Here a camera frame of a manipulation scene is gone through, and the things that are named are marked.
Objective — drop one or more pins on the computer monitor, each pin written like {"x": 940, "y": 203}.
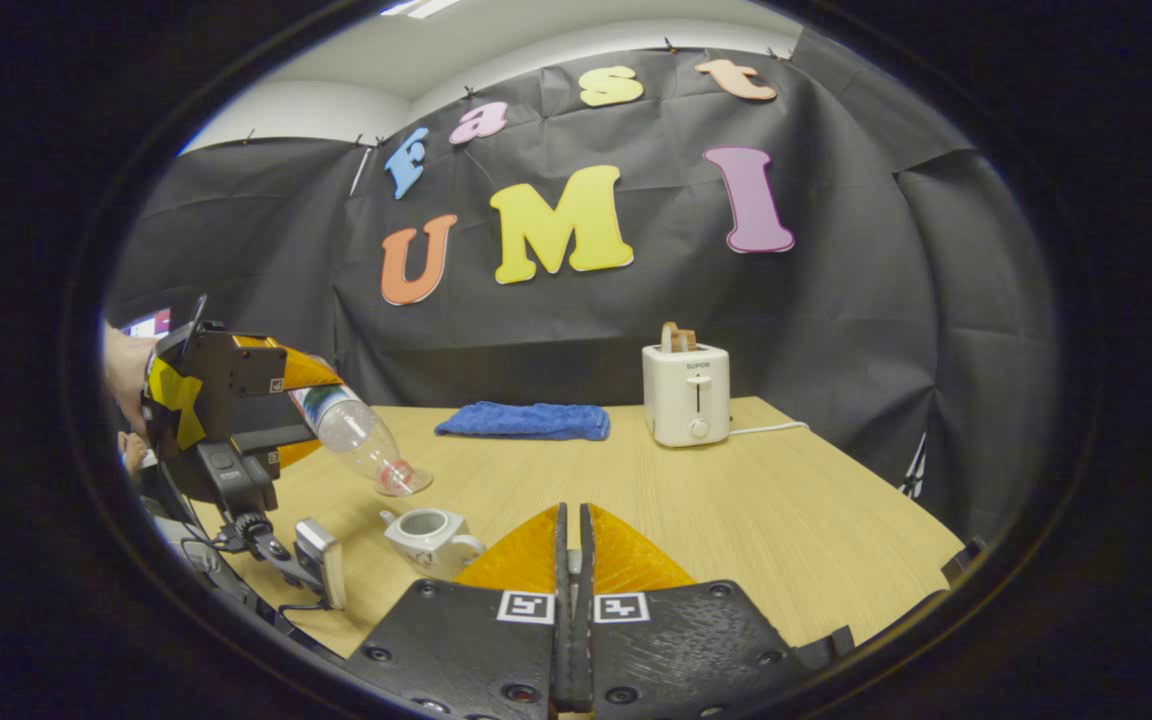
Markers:
{"x": 148, "y": 323}

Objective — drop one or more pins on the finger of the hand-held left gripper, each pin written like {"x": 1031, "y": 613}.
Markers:
{"x": 281, "y": 440}
{"x": 246, "y": 365}

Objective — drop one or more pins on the blue folded towel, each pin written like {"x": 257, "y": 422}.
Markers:
{"x": 526, "y": 420}

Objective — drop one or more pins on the clear plastic water bottle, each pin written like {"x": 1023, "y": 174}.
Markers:
{"x": 361, "y": 440}

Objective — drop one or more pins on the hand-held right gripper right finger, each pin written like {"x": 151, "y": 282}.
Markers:
{"x": 676, "y": 650}

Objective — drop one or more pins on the toasted bread slice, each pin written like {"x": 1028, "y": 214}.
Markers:
{"x": 678, "y": 338}

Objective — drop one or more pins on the white toaster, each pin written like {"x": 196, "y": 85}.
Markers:
{"x": 686, "y": 400}

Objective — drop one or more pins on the black backdrop cloth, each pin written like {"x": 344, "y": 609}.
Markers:
{"x": 556, "y": 330}

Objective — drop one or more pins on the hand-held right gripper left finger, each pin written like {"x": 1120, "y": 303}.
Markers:
{"x": 466, "y": 650}

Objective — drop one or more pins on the grey teacup lid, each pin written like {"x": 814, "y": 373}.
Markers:
{"x": 574, "y": 562}

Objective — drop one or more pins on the ceiling light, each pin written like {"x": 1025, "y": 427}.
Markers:
{"x": 421, "y": 7}

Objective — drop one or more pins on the white ceramic teacup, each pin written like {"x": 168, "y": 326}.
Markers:
{"x": 426, "y": 545}

